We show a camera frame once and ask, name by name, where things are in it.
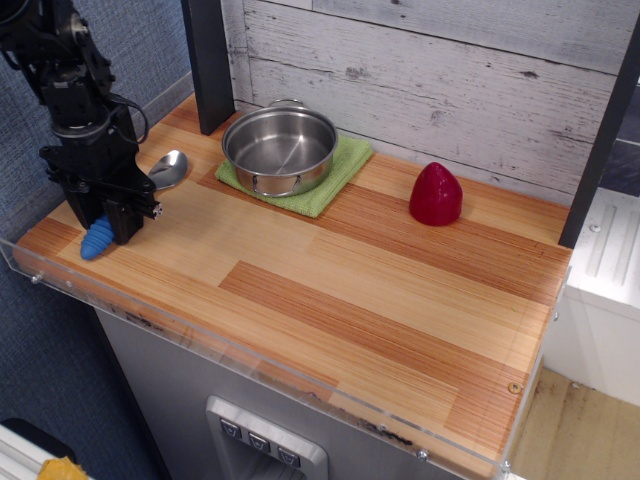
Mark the dark frame post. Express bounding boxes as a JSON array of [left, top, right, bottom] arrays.
[[557, 0, 640, 249], [181, 0, 235, 135]]

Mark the dark left frame post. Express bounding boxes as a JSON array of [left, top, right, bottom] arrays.
[[181, 0, 235, 135]]

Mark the grey toy fridge cabinet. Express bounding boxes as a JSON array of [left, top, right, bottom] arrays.
[[92, 305, 451, 480]]

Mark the dark right frame post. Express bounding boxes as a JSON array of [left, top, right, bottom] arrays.
[[557, 0, 640, 249]]

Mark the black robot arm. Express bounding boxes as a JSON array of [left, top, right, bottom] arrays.
[[1, 1, 161, 245]]

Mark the silver dispenser button panel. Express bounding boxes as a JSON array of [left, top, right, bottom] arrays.
[[206, 396, 329, 479]]

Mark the white side cabinet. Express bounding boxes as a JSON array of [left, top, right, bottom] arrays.
[[542, 188, 639, 405]]

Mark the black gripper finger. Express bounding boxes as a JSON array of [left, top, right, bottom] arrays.
[[103, 200, 144, 245], [64, 188, 105, 230]]

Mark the green folded cloth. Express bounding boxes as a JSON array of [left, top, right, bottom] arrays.
[[215, 135, 373, 218]]

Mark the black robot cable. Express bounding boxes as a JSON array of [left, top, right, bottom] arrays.
[[106, 92, 150, 146]]

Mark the red strawberry shaped toy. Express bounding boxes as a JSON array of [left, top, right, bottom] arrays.
[[409, 162, 463, 226]]

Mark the clear acrylic table guard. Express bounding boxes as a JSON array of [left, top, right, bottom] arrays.
[[0, 72, 572, 480]]

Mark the stainless steel pot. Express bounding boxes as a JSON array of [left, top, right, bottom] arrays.
[[222, 100, 339, 198]]

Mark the blue handled metal spoon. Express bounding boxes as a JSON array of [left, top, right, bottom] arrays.
[[80, 150, 189, 260]]

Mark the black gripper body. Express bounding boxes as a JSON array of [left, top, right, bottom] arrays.
[[39, 107, 162, 219]]

